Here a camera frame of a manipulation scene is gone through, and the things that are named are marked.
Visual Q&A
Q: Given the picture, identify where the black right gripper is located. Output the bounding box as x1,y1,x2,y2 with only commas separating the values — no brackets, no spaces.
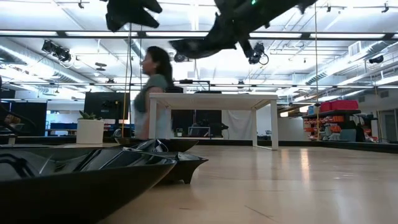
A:
206,0,299,42

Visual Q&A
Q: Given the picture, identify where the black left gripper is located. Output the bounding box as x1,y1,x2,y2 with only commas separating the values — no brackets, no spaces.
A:
105,0,163,32

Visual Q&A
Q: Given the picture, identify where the black wavy mini plate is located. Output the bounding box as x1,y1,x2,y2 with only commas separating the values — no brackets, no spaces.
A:
113,138,147,149
145,139,200,153
0,147,177,224

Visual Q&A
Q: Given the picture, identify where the black teardrop mini plate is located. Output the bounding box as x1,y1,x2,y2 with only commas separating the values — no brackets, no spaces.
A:
136,139,170,154

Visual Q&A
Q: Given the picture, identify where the black square mini plate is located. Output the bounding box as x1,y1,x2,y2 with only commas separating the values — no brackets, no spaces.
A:
154,151,210,185

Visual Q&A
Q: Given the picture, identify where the person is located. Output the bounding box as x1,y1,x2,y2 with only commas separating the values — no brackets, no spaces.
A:
133,45,175,140

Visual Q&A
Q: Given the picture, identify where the white perforated shelf riser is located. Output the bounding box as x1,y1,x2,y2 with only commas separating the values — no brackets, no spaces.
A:
148,92,280,151

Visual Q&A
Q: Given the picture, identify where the black overhead crossbar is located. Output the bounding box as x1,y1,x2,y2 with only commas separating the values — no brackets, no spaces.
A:
0,29,398,40

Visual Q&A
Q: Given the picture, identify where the white hanging sheet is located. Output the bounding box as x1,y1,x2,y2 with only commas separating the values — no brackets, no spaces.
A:
221,109,254,140

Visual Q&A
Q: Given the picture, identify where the black monitor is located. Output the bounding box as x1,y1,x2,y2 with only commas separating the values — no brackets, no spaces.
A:
83,91,130,121

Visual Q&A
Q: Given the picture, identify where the small green succulent plant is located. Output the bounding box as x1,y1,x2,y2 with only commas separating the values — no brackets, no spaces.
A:
78,110,103,121

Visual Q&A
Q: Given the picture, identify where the white plant pot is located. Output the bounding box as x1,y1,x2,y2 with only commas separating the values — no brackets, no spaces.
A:
76,119,105,145

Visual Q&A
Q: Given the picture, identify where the blue workbench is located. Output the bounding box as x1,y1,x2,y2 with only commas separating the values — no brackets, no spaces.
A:
49,123,78,131

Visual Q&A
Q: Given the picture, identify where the black storage rack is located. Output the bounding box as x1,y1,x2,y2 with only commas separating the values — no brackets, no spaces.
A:
303,108,379,143

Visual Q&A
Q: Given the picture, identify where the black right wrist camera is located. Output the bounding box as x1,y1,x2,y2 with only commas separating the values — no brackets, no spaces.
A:
248,42,266,65

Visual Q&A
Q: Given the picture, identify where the black hanging cable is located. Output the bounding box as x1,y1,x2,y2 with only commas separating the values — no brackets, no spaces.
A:
129,23,133,134

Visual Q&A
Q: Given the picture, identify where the silver ventilation duct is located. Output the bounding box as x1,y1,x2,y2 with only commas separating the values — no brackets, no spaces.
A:
0,45,94,91
306,42,398,85

